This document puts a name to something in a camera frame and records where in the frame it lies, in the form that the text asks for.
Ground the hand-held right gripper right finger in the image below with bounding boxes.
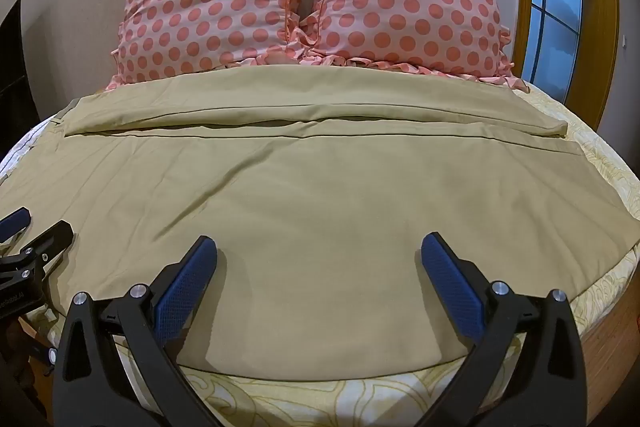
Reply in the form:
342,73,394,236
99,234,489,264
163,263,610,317
419,232,590,427

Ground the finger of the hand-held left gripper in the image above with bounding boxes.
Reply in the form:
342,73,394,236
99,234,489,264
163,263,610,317
0,220,76,288
0,207,33,246

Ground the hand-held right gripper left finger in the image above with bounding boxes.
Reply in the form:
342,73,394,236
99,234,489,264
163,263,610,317
55,235,227,427

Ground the tan olive blanket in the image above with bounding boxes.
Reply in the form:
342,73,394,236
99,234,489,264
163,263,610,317
11,63,640,382

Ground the dark furniture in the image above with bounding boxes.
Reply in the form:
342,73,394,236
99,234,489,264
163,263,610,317
0,0,37,158

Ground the yellow patterned bed sheet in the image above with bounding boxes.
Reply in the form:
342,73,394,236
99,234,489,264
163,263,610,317
0,84,640,427

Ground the wooden framed window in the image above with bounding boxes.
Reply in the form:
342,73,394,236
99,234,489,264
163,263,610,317
511,0,621,130

